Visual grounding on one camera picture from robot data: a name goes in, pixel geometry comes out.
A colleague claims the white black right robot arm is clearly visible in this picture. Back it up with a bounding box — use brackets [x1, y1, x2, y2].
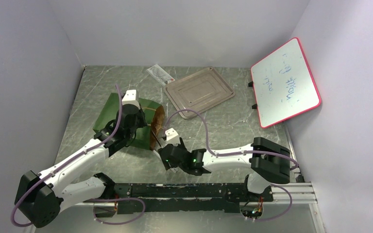
[155, 137, 293, 201]

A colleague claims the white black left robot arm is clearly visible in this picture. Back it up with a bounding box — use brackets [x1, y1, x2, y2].
[10, 100, 147, 228]

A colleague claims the metal baking tray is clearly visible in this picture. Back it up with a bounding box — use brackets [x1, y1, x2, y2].
[164, 67, 235, 119]

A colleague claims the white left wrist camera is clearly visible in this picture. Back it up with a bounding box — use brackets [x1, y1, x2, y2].
[122, 89, 140, 113]

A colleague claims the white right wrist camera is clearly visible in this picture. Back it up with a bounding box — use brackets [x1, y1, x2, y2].
[164, 128, 180, 146]

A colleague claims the clear plastic packet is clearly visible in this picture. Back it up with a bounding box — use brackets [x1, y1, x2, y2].
[147, 64, 175, 86]

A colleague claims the pink framed whiteboard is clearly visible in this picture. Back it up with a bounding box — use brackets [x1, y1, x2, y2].
[250, 37, 322, 129]

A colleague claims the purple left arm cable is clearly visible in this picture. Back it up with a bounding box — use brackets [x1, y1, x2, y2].
[10, 84, 124, 228]

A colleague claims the aluminium frame rail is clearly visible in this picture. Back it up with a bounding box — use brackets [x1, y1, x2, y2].
[25, 138, 327, 233]

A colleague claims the green paper bag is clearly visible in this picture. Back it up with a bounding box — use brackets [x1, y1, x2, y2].
[93, 93, 165, 156]

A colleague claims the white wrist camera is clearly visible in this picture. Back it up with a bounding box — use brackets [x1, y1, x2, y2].
[164, 128, 180, 146]
[122, 89, 140, 113]

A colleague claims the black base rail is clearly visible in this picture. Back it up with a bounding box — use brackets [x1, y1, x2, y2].
[82, 183, 274, 215]

